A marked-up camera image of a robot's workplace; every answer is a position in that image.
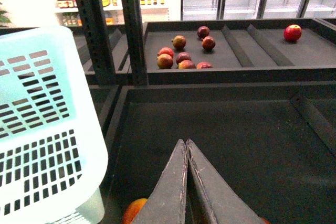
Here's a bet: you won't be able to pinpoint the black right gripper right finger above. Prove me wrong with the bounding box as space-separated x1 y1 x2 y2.
186 139 264 223

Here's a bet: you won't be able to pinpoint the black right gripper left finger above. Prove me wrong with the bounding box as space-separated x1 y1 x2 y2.
132 140 188 224

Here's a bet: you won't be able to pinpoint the light blue plastic basket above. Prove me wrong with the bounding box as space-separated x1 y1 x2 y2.
1 26 108 223

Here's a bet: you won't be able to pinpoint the dark red plum pile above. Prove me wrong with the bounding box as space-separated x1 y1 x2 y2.
156 26 216 69

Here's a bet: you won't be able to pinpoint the black display shelf tray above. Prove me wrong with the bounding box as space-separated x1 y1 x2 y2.
144 18 335 84

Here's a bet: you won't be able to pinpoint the red apple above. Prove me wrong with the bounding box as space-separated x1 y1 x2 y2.
283 24 302 42

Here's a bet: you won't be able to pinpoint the sauce bottles on shelf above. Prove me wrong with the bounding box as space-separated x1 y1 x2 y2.
55 0 170 27

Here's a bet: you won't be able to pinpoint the black perforated shelf post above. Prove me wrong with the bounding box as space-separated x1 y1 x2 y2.
76 0 149 86

